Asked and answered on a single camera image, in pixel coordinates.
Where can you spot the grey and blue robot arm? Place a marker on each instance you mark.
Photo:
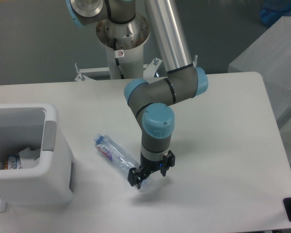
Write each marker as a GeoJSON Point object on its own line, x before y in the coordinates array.
{"type": "Point", "coordinates": [151, 102]}

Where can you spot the white trash can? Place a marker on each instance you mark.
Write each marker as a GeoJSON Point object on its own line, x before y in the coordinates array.
{"type": "Point", "coordinates": [35, 126]}

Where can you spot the white pedestal base frame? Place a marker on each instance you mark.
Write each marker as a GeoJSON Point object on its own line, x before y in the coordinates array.
{"type": "Point", "coordinates": [103, 73]}

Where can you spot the clear plastic water bottle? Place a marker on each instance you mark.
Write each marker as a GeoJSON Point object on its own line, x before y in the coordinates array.
{"type": "Point", "coordinates": [116, 155]}

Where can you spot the white wrapper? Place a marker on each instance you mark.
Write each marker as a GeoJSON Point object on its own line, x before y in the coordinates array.
{"type": "Point", "coordinates": [29, 158]}

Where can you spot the blue object on floor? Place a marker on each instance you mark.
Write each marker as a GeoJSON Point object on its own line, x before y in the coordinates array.
{"type": "Point", "coordinates": [273, 10]}

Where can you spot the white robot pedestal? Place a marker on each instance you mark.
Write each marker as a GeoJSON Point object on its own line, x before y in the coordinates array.
{"type": "Point", "coordinates": [124, 45]}

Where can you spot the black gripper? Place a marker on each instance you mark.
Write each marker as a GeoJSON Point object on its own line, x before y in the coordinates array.
{"type": "Point", "coordinates": [137, 176]}

